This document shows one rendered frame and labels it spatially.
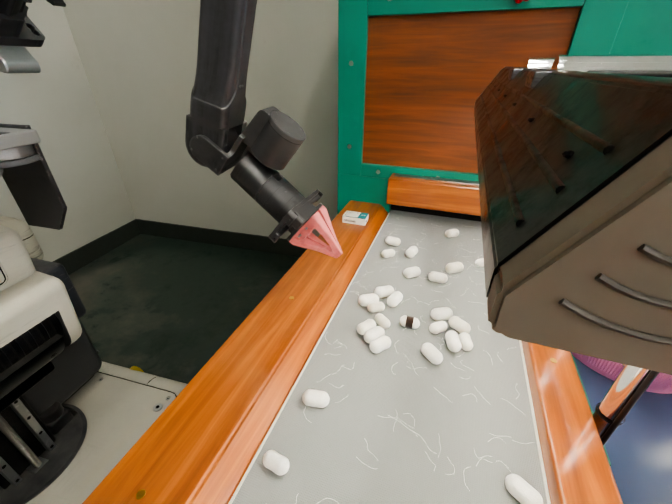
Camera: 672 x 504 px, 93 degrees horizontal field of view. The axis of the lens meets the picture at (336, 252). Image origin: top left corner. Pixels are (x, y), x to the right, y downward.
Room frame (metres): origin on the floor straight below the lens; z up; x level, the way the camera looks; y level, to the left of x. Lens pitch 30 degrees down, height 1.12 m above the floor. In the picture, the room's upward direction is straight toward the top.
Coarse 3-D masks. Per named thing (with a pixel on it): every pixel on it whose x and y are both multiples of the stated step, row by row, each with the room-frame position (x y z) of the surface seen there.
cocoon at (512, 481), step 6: (510, 474) 0.17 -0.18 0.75; (516, 474) 0.17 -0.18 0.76; (510, 480) 0.16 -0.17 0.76; (516, 480) 0.16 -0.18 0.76; (522, 480) 0.16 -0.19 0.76; (510, 486) 0.16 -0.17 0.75; (516, 486) 0.16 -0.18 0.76; (522, 486) 0.15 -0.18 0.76; (528, 486) 0.15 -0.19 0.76; (510, 492) 0.15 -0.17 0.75; (516, 492) 0.15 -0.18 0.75; (522, 492) 0.15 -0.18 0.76; (528, 492) 0.15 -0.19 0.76; (534, 492) 0.15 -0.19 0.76; (516, 498) 0.15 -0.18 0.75; (522, 498) 0.15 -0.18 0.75; (528, 498) 0.15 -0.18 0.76; (534, 498) 0.14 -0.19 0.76; (540, 498) 0.14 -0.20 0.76
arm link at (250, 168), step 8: (248, 152) 0.48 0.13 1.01; (240, 160) 0.47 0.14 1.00; (248, 160) 0.47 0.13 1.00; (256, 160) 0.47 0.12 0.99; (240, 168) 0.46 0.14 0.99; (248, 168) 0.46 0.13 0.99; (256, 168) 0.46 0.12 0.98; (264, 168) 0.47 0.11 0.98; (232, 176) 0.47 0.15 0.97; (240, 176) 0.46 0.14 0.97; (248, 176) 0.46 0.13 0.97; (256, 176) 0.46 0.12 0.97; (264, 176) 0.46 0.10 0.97; (272, 176) 0.47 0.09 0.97; (240, 184) 0.47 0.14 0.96; (248, 184) 0.46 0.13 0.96; (256, 184) 0.45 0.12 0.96; (248, 192) 0.46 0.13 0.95; (256, 192) 0.45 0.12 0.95
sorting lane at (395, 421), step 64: (448, 256) 0.62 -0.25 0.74; (448, 320) 0.41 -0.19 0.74; (320, 384) 0.28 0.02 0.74; (384, 384) 0.28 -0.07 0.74; (448, 384) 0.28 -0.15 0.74; (512, 384) 0.28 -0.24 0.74; (320, 448) 0.20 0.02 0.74; (384, 448) 0.20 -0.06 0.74; (448, 448) 0.20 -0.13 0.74; (512, 448) 0.20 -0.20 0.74
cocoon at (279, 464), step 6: (270, 450) 0.19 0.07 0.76; (264, 456) 0.18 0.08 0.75; (270, 456) 0.18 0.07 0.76; (276, 456) 0.18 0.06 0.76; (282, 456) 0.18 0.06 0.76; (264, 462) 0.18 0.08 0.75; (270, 462) 0.18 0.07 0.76; (276, 462) 0.18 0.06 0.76; (282, 462) 0.18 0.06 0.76; (288, 462) 0.18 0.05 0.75; (270, 468) 0.17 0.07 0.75; (276, 468) 0.17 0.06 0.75; (282, 468) 0.17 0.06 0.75; (288, 468) 0.18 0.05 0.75; (282, 474) 0.17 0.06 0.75
